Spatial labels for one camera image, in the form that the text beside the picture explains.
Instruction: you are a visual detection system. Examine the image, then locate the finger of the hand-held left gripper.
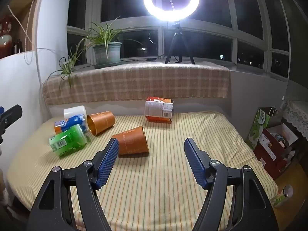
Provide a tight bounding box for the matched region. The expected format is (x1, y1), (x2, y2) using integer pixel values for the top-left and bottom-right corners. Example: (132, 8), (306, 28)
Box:
(0, 104), (23, 145)

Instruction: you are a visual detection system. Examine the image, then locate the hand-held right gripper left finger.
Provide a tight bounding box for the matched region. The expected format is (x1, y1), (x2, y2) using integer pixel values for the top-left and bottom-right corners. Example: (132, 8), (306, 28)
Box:
(29, 138), (120, 231)

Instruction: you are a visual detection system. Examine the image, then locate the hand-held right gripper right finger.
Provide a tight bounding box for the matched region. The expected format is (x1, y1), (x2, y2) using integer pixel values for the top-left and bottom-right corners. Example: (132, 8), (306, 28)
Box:
(184, 138), (280, 231)

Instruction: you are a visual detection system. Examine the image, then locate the orange paper cup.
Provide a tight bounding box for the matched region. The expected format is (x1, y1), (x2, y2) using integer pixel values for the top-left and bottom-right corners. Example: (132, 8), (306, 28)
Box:
(111, 125), (150, 156)
(86, 111), (116, 136)

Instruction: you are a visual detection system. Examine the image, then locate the white plastic cup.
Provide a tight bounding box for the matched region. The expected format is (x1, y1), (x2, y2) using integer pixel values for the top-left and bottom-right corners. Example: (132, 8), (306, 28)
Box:
(64, 105), (87, 121)

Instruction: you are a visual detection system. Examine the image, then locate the striped yellow bedsheet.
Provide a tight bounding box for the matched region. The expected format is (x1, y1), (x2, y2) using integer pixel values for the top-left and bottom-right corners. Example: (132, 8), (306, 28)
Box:
(6, 111), (280, 231)

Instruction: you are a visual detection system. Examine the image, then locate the green drink can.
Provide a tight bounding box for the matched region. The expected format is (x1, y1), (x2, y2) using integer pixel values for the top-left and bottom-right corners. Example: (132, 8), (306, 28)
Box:
(49, 124), (91, 158)

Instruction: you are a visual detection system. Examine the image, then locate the blue drink can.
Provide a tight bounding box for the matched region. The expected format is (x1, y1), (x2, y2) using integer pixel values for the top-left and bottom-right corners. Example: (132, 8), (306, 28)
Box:
(54, 115), (87, 134)

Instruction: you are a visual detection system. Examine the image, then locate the orange labelled snack canister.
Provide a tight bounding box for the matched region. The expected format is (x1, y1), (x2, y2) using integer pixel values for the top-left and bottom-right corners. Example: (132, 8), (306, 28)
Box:
(144, 97), (174, 125)

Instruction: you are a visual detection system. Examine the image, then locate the red cardboard box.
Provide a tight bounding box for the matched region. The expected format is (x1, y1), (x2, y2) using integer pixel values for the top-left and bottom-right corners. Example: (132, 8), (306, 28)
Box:
(254, 123), (299, 179)

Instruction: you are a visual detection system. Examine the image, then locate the red ceramic vase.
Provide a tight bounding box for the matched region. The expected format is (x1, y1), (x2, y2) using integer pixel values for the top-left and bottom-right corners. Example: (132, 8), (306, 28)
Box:
(0, 14), (14, 59)

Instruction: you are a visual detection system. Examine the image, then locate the small spider plant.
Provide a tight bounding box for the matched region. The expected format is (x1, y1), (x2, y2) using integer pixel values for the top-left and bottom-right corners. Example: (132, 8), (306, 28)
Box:
(47, 46), (80, 88)

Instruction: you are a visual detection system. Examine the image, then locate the green cardboard box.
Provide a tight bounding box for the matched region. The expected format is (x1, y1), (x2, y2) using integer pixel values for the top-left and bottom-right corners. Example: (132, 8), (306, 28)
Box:
(246, 107), (278, 150)

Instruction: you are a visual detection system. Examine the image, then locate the wooden shelf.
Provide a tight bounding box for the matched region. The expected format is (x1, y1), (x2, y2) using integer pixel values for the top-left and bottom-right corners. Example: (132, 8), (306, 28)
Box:
(0, 0), (47, 59)

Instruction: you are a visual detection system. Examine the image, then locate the checked beige blanket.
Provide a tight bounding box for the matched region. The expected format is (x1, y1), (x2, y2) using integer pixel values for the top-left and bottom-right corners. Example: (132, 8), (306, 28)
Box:
(42, 61), (230, 105)

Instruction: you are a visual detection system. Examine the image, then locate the green drink bottle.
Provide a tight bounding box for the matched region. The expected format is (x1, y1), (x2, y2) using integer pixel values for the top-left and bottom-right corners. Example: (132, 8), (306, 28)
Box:
(273, 184), (294, 209)

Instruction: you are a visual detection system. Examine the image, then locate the potted spider plant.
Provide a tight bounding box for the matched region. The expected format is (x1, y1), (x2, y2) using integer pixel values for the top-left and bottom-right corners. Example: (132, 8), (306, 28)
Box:
(72, 17), (143, 69)

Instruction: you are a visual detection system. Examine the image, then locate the white lace cloth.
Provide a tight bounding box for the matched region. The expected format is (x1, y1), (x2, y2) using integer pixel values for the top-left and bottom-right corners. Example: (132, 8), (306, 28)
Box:
(280, 100), (308, 140)

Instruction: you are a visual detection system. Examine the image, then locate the black tripod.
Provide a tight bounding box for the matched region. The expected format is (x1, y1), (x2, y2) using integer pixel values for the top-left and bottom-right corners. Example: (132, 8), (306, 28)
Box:
(165, 23), (196, 65)

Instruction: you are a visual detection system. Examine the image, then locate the white cord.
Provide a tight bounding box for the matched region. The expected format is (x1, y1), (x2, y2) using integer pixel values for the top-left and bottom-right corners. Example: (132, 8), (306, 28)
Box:
(7, 0), (37, 66)

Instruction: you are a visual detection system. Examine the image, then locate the black cable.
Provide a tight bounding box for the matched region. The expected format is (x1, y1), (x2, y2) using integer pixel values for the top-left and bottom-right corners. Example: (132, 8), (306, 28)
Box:
(120, 55), (167, 63)

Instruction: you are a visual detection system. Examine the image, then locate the window frame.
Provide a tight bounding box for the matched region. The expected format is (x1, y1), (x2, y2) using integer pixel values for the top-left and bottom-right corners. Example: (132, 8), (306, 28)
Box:
(66, 0), (290, 80)

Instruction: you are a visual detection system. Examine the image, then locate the ring light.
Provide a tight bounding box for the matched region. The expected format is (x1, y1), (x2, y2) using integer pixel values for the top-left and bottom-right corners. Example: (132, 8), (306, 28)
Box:
(143, 0), (200, 23)

